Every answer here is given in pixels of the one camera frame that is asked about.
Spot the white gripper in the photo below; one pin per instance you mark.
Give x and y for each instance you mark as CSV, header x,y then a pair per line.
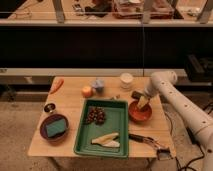
x,y
150,92

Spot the orange red bowl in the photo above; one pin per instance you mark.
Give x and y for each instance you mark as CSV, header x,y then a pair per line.
x,y
139,115

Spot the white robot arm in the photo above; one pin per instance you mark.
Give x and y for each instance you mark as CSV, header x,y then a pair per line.
x,y
200,123

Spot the small metal object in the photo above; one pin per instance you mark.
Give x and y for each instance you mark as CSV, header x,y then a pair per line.
x,y
115,97

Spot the white cup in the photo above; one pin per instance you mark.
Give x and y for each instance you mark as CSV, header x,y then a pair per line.
x,y
126,80

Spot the green plastic tray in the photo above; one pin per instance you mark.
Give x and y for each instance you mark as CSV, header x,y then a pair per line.
x,y
116,114

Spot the small blue grey toy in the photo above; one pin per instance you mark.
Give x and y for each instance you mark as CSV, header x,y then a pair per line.
x,y
98,85

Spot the bunch of dark grapes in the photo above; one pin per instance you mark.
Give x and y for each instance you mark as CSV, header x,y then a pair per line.
x,y
96,115

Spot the orange fruit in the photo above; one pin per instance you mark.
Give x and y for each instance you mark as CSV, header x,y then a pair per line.
x,y
87,91

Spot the orange carrot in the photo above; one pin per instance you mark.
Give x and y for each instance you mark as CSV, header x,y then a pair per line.
x,y
56,86

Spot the teal sponge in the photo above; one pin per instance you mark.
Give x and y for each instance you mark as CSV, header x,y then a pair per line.
x,y
56,127

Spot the dark purple bowl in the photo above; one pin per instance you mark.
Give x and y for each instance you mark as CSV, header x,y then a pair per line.
x,y
49,120

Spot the small metal cup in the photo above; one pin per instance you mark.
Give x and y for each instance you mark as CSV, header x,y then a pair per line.
x,y
49,108

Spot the black handled brush tool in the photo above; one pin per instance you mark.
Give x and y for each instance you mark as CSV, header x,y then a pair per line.
x,y
162,152

